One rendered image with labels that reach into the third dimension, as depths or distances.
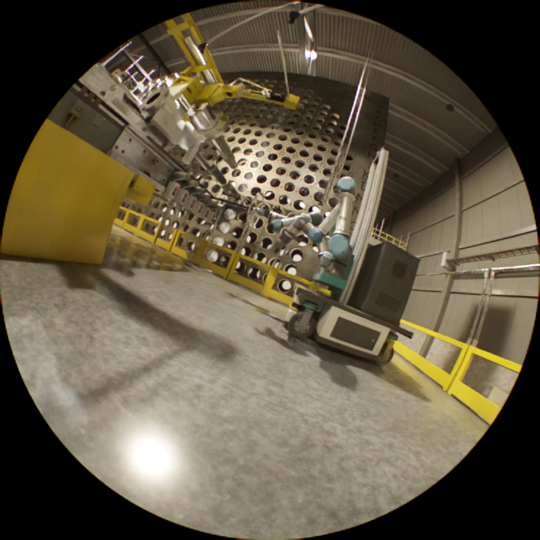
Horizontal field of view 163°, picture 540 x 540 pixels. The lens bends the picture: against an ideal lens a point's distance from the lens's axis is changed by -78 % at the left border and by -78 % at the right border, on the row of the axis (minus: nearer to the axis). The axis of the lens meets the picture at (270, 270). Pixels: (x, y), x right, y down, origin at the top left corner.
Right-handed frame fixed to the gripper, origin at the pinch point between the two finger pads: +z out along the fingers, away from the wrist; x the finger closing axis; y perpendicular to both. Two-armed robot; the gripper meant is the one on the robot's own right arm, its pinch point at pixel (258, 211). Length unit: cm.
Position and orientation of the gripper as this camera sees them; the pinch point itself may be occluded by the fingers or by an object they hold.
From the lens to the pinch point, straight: 199.5
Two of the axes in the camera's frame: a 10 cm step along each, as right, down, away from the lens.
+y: 3.8, -9.3, -0.1
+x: -1.6, -0.5, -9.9
